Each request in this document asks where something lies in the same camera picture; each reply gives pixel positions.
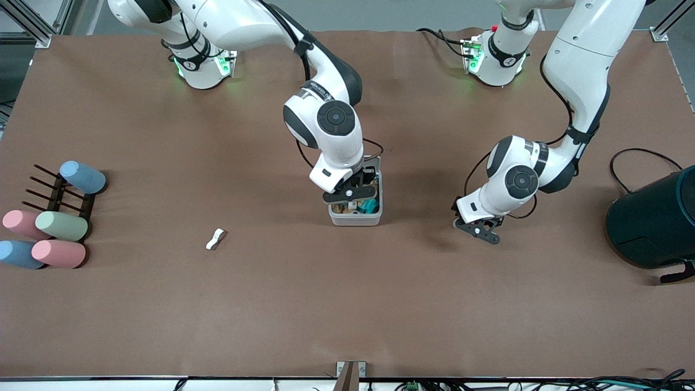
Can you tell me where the green lit right base board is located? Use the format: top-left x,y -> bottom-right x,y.
214,50 -> 238,78

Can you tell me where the black cable bundle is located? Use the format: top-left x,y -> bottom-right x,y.
565,369 -> 695,391

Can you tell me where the dark wooden cup rack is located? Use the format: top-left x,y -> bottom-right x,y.
21,164 -> 97,241

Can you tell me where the small white square trash bin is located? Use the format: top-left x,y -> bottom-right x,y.
328,155 -> 384,227

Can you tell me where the black left base cable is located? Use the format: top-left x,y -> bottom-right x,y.
416,27 -> 471,58

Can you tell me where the metal table edge bracket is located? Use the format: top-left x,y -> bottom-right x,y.
335,361 -> 368,391

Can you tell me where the green lit base board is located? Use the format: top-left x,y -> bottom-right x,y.
214,50 -> 238,78
460,34 -> 485,75

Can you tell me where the brown table cover mat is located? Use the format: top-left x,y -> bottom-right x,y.
0,27 -> 695,380

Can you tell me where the dark teal round bin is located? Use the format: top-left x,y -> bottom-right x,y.
606,165 -> 695,285

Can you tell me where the light green cup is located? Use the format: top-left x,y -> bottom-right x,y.
35,211 -> 89,242

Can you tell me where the black left arm wrist cable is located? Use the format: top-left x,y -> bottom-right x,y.
463,53 -> 577,220

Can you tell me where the blue cup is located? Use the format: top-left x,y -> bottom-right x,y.
59,160 -> 108,195
0,239 -> 45,270

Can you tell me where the green lit left base board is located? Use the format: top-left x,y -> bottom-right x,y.
460,34 -> 485,75

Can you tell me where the pink cup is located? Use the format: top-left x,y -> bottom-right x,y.
2,210 -> 47,239
31,239 -> 87,269

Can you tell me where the black teal bin cable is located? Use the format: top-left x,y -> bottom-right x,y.
609,147 -> 683,194

